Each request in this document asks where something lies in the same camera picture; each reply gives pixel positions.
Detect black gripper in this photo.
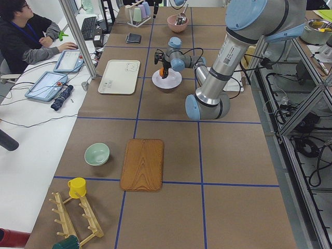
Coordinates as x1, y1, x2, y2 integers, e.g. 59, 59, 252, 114
153, 2, 172, 79

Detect white plate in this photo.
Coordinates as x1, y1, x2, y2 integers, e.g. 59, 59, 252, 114
152, 68, 182, 89

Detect orange fruit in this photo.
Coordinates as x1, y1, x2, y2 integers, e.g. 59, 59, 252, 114
159, 67, 164, 77

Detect cream bear tray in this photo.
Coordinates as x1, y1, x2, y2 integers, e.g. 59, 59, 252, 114
98, 60, 140, 95

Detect wooden tray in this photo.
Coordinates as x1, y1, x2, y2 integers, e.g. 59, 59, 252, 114
120, 139, 164, 192

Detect pink bowl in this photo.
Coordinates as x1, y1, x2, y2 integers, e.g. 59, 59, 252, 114
167, 15, 188, 33

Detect metal scoop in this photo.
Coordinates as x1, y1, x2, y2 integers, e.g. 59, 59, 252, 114
175, 4, 189, 25

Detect folded grey cloth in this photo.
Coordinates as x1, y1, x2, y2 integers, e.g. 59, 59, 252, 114
126, 33, 142, 44

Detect green cup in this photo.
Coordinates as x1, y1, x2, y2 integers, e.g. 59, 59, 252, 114
133, 7, 142, 22

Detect white cup rack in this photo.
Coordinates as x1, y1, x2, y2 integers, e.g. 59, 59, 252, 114
124, 0, 151, 27

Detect black keyboard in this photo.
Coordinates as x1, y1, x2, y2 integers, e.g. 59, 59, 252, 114
81, 17, 97, 40

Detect small metal cup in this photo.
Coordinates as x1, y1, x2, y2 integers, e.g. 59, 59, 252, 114
81, 81, 89, 91

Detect far teach pendant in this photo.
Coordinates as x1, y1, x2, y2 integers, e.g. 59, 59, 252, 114
53, 50, 84, 73

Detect teach pendant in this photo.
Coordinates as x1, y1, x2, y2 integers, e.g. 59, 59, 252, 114
24, 71, 68, 102
53, 50, 84, 73

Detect folded dark umbrella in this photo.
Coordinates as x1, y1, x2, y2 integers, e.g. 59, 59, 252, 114
51, 85, 74, 111

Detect near teach pendant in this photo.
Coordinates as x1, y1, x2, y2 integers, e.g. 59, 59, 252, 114
24, 71, 68, 102

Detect green bowl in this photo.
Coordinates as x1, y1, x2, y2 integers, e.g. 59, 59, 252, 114
84, 143, 110, 166

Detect seated person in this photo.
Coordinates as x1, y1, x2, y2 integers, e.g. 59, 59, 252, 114
1, 1, 78, 74

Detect yellow mug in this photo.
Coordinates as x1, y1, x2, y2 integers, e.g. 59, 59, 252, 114
67, 177, 87, 199

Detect wooden mug rack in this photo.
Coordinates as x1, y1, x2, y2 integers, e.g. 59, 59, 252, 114
49, 192, 105, 248

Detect dark green mug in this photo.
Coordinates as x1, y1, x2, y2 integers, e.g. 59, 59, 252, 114
52, 235, 80, 249

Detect red cylinder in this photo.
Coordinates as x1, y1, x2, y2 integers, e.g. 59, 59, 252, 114
1, 228, 31, 248

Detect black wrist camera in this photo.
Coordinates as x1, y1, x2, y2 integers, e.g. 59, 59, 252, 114
154, 51, 164, 65

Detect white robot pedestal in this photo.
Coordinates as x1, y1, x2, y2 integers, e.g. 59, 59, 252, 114
223, 72, 244, 92

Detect aluminium frame post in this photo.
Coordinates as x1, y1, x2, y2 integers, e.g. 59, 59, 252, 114
59, 0, 97, 79

